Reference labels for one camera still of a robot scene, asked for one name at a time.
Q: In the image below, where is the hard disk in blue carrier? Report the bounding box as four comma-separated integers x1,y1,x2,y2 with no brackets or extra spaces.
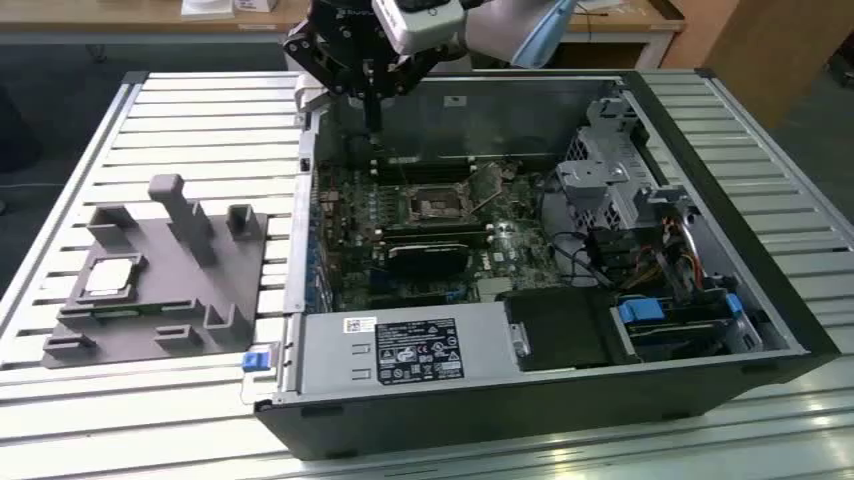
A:
614,294,736,362

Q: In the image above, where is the silver CPU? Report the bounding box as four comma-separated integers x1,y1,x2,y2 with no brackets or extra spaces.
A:
81,257,145,296

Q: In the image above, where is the silver chipset heatsink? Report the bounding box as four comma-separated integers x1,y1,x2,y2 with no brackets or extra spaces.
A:
478,277,514,300

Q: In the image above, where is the black RAM slot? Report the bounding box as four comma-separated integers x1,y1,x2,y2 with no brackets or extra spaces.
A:
371,174,478,185
385,232,490,242
370,163,477,174
385,236,493,247
382,223,488,232
371,168,477,179
383,227,489,237
369,158,476,169

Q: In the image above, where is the silver metal drive cage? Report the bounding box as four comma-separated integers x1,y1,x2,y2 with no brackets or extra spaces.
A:
554,97,700,232

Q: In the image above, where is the wooden desk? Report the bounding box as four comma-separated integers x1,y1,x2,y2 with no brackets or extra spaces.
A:
0,0,689,71

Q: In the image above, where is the silver power supply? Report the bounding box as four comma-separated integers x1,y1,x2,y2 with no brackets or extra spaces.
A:
293,301,521,394

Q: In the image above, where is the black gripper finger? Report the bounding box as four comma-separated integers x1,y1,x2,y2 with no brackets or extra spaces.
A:
281,23,378,135
374,42,446,136

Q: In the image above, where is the coloured wire bundle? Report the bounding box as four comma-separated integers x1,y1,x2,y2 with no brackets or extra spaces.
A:
624,214,710,301

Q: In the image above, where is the grey parts rack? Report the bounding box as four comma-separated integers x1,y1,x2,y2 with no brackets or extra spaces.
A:
39,172,274,371

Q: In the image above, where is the black PC case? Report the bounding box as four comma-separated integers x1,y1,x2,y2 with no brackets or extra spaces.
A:
251,67,843,462

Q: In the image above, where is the black graphics card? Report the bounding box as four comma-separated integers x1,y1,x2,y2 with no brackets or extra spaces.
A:
381,241,474,279

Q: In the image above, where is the black plastic cover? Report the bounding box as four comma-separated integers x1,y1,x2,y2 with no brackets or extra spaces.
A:
498,287,633,373

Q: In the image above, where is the green motherboard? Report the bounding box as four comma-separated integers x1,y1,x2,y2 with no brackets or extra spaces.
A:
311,158,573,312

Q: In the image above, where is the metal socket cover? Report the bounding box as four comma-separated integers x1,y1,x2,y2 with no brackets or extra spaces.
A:
465,160,522,207

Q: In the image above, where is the pale grey case handle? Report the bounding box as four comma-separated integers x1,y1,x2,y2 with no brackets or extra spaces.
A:
293,74,334,115

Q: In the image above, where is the wooden cabinet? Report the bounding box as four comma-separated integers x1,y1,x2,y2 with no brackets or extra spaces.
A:
660,0,854,130

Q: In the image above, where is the CPU socket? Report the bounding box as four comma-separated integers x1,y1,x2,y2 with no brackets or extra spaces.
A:
398,182,481,227

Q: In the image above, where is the green RAM stick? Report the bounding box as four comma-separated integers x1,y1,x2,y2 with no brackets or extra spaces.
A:
91,305,167,319

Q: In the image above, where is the red black twisted wire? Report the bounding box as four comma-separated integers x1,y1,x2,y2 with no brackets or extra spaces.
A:
318,164,339,204

